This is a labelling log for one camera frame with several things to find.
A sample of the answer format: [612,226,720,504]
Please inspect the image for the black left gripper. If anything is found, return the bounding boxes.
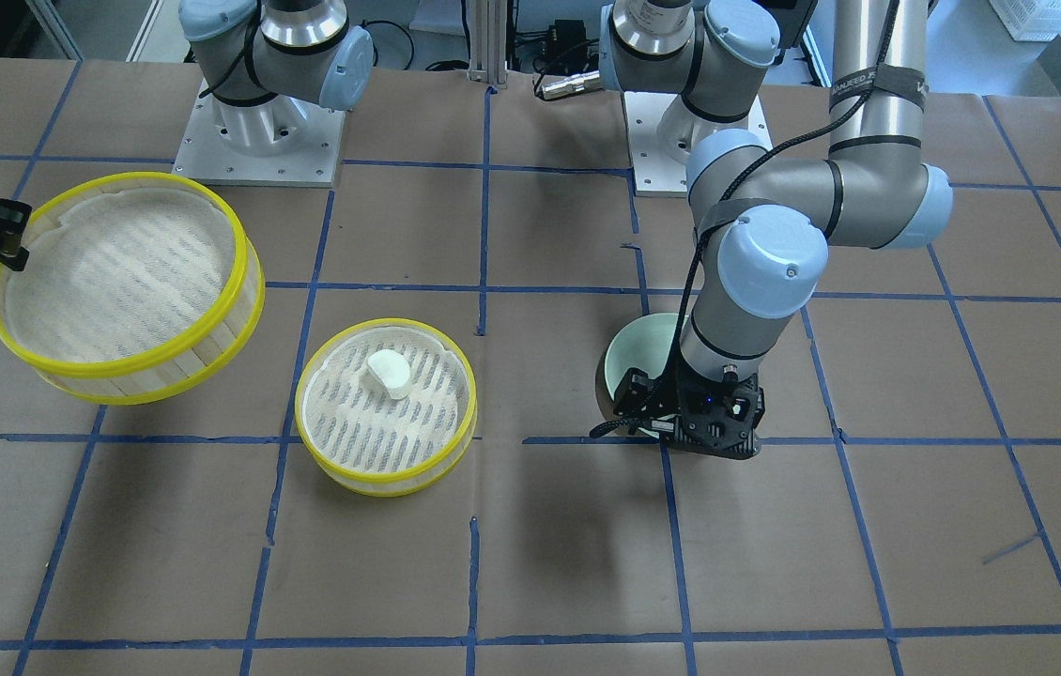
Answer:
[609,365,765,460]

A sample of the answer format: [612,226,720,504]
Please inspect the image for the yellow steamer layer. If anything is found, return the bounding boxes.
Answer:
[295,319,479,497]
[0,172,265,406]

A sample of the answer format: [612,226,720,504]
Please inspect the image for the white bun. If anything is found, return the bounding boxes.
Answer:
[365,349,413,401]

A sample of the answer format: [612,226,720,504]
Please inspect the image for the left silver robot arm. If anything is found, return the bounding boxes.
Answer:
[592,1,954,460]

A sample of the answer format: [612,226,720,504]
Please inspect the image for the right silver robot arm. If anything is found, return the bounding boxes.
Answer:
[0,1,373,272]

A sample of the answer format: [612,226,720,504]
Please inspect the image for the light green plate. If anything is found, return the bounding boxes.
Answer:
[588,313,684,451]

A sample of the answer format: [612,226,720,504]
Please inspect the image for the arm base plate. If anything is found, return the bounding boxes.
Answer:
[623,92,771,198]
[173,96,347,189]

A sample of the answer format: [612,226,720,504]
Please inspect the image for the aluminium frame post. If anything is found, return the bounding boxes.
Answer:
[463,1,512,91]

